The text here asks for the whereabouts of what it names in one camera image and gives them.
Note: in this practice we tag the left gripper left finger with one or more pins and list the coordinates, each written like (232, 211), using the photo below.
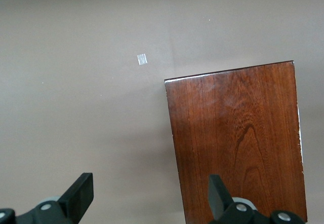
(76, 196)

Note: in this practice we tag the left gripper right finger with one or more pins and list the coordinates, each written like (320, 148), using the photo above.
(217, 198)

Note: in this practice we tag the dark brown wooden cabinet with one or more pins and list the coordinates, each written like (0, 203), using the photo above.
(240, 145)

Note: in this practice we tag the small clear tape piece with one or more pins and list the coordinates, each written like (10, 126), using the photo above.
(142, 59)

